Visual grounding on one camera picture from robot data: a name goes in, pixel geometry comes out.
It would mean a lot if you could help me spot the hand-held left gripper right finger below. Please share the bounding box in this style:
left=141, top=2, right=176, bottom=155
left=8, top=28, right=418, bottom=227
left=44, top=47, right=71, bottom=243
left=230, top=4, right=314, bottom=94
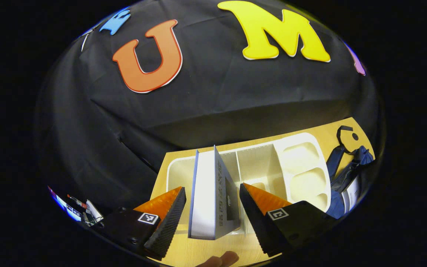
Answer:
left=239, top=182, right=338, bottom=257

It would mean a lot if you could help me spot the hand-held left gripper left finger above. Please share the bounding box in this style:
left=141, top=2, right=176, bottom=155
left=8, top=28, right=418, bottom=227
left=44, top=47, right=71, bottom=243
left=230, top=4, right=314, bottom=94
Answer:
left=102, top=186, right=187, bottom=260

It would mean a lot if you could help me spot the grey-purple cover book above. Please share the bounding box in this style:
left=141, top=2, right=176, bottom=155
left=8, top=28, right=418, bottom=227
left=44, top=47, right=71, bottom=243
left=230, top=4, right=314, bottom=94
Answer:
left=188, top=145, right=242, bottom=241

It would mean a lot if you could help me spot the white plastic bookshelf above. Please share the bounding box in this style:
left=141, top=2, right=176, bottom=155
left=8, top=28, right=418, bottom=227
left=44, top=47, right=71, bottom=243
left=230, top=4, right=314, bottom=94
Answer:
left=166, top=132, right=332, bottom=238

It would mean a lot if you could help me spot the blue schoolbag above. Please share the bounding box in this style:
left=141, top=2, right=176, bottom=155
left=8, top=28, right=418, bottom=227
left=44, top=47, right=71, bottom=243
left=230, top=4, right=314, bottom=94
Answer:
left=325, top=125, right=375, bottom=219

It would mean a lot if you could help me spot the black backdrop cloth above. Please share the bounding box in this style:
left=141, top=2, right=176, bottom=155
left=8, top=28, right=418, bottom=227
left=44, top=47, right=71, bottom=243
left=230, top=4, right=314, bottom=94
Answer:
left=36, top=0, right=384, bottom=219

